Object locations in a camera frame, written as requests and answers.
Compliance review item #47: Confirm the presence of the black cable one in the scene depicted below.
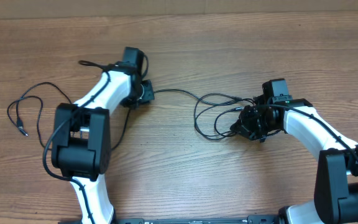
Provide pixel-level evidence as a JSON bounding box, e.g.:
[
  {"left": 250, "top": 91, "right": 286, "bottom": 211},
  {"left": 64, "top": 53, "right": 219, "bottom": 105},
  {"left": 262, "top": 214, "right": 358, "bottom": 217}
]
[{"left": 6, "top": 82, "right": 73, "bottom": 150}]

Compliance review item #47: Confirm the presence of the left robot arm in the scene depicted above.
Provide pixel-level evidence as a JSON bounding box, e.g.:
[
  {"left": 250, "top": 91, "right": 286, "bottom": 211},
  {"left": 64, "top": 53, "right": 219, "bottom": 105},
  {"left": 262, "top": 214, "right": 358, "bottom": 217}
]
[{"left": 47, "top": 47, "right": 154, "bottom": 223}]

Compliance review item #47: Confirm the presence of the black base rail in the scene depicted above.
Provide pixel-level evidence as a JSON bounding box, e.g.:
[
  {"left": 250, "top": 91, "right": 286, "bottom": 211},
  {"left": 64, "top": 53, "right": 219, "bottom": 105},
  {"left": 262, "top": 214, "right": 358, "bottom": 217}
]
[{"left": 113, "top": 215, "right": 285, "bottom": 224}]

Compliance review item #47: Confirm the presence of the black cable three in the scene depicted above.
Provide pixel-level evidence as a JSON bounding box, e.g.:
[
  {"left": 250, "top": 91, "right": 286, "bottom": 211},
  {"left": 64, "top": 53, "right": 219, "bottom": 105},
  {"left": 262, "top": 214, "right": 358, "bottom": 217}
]
[{"left": 193, "top": 93, "right": 256, "bottom": 141}]

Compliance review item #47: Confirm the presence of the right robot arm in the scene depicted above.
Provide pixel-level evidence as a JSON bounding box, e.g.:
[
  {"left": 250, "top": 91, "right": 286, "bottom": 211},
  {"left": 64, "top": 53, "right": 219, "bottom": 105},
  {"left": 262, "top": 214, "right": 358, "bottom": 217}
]
[{"left": 230, "top": 78, "right": 358, "bottom": 223}]

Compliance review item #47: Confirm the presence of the black cable two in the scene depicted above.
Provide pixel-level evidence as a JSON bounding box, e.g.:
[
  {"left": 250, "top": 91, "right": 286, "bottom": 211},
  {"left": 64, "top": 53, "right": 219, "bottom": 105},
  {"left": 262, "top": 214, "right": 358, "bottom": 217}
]
[{"left": 110, "top": 88, "right": 245, "bottom": 152}]

